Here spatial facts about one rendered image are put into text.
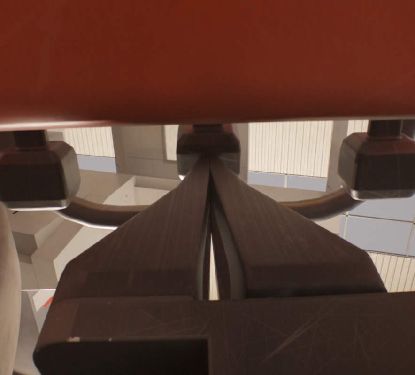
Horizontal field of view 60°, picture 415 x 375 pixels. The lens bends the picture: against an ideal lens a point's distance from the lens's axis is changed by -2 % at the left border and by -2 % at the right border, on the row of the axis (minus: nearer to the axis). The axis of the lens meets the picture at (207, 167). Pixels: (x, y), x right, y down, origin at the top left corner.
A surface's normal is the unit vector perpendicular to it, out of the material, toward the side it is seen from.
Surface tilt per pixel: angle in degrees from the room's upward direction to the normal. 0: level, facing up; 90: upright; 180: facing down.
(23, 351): 90
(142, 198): 90
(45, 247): 170
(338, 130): 90
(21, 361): 90
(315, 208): 124
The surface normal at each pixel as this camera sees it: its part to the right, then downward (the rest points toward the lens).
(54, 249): -0.07, -0.85
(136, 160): -0.29, 0.37
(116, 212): 0.10, -0.56
